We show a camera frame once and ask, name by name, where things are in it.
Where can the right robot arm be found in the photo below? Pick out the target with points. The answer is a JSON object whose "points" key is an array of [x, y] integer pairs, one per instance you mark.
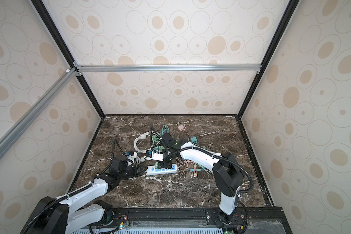
{"points": [[230, 177]]}

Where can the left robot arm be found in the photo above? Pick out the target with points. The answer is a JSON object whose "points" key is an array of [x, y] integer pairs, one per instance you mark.
{"points": [[67, 213]]}

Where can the horizontal aluminium rail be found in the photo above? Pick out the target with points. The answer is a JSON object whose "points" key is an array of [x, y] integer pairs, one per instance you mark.
{"points": [[166, 68]]}

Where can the left aluminium rail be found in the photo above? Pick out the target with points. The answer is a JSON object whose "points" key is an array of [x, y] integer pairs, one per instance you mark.
{"points": [[7, 141]]}

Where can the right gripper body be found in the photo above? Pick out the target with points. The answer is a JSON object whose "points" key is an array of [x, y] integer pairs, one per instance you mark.
{"points": [[165, 163]]}

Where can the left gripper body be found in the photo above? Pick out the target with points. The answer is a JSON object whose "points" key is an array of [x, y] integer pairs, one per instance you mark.
{"points": [[129, 172]]}

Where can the pink charger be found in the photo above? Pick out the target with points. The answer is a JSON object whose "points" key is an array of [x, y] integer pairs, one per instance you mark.
{"points": [[181, 127]]}

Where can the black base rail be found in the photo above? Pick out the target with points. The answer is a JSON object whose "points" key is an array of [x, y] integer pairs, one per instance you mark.
{"points": [[260, 220]]}

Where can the white blue power strip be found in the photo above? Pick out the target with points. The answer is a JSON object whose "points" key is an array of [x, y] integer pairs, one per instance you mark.
{"points": [[152, 170]]}

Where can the purple power strip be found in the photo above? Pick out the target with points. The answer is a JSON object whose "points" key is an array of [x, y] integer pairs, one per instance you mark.
{"points": [[152, 152]]}

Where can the blue teal charger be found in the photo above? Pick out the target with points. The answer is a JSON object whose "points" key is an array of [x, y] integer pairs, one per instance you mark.
{"points": [[194, 140]]}

